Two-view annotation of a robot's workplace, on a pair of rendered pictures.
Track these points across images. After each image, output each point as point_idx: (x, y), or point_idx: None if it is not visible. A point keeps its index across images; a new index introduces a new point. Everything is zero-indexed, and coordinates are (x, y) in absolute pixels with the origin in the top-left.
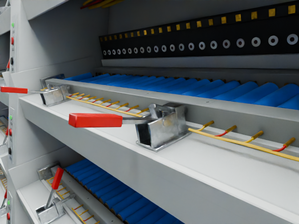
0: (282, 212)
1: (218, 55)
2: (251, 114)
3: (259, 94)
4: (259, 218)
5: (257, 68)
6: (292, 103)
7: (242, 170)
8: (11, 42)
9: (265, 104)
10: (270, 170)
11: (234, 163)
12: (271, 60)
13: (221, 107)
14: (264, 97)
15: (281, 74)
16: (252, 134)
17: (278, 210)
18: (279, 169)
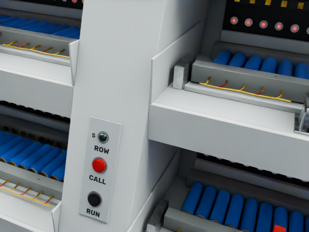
0: (15, 221)
1: (13, 108)
2: (14, 176)
3: (28, 152)
4: (8, 224)
5: (36, 123)
6: (38, 164)
7: (7, 204)
8: None
9: (26, 164)
10: (18, 203)
11: (5, 200)
12: (43, 121)
13: (2, 170)
14: (28, 158)
15: (45, 133)
16: (16, 183)
17: (14, 221)
18: (22, 201)
